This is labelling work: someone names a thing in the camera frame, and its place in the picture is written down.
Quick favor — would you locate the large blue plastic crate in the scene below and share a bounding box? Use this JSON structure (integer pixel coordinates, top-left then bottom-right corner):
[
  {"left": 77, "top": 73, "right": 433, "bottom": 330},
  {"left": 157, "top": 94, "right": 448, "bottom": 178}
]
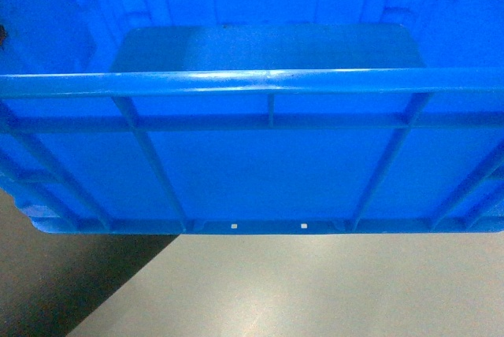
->
[{"left": 1, "top": 0, "right": 503, "bottom": 235}]

